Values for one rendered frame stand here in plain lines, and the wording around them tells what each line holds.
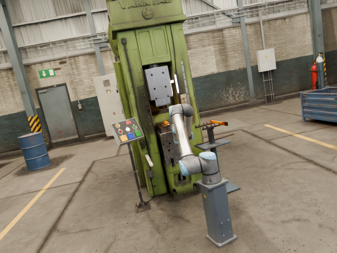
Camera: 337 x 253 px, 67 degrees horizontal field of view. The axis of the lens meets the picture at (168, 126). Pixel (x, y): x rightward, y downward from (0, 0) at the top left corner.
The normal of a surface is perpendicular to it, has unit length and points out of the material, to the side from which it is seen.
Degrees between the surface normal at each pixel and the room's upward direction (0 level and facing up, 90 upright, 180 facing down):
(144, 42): 90
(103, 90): 90
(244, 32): 90
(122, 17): 90
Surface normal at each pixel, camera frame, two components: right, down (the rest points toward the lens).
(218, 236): -0.32, 0.23
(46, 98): 0.11, 0.16
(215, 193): 0.43, 0.08
